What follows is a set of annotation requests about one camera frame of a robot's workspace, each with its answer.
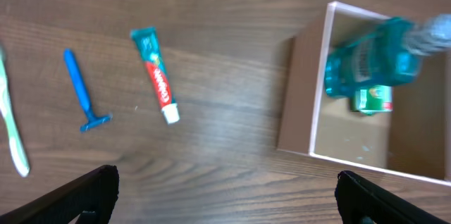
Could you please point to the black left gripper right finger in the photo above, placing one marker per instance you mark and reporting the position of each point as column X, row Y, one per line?
column 361, row 201

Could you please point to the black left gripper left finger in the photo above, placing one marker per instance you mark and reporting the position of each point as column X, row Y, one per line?
column 91, row 198

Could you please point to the teal mouthwash bottle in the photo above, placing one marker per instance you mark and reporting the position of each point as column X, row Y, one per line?
column 390, row 55

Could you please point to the white cardboard box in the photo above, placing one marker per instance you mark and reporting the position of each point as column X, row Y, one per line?
column 412, row 141

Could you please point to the green soap packet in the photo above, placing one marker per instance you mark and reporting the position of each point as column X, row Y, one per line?
column 369, row 101

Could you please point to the green white toothbrush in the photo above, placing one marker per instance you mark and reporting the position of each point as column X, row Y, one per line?
column 17, row 150

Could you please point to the blue disposable razor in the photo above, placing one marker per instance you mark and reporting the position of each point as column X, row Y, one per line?
column 82, row 93

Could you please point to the Colgate toothpaste tube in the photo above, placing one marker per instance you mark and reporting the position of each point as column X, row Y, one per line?
column 147, row 44

